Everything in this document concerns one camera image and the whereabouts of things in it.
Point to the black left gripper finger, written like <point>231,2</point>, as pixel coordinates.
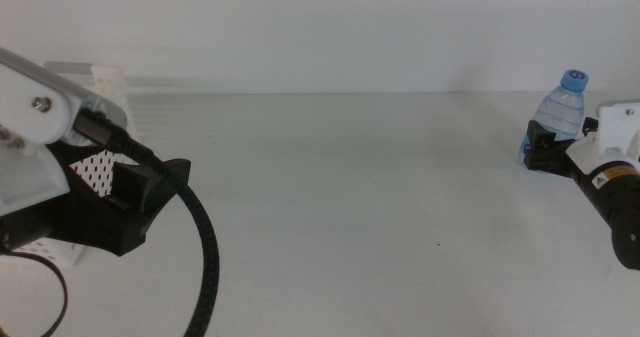
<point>150,187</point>
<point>62,164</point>

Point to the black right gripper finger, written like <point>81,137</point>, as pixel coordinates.
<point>590,127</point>
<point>540,137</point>

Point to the clear water bottle blue cap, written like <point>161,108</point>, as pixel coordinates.
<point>562,112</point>

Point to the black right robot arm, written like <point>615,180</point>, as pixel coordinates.
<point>625,202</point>

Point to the white perforated plastic basket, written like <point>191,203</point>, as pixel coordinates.
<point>112,84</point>

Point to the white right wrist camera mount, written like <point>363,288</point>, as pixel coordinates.
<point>620,127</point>

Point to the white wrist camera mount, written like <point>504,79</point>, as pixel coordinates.
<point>620,127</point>
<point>25,177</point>

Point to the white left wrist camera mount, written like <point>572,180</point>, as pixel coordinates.
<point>25,177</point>

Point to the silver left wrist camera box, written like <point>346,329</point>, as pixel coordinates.
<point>100,104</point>

